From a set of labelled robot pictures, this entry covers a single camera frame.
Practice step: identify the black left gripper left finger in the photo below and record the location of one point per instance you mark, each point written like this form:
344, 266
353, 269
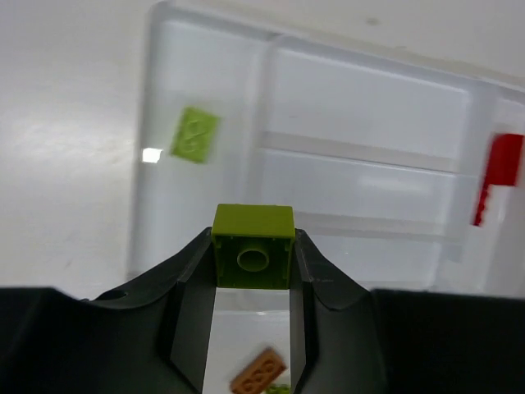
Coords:
149, 335

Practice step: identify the curved green lego brick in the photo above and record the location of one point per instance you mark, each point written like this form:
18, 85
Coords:
278, 389

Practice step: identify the brown lego plate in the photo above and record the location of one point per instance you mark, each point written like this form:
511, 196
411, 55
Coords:
257, 376

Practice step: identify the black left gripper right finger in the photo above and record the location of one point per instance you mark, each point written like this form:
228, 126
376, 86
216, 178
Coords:
347, 339

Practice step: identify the red lego brick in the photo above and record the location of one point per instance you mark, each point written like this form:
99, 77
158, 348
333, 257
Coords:
502, 168

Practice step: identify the green square lego brick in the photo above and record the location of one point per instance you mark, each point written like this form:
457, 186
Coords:
253, 246

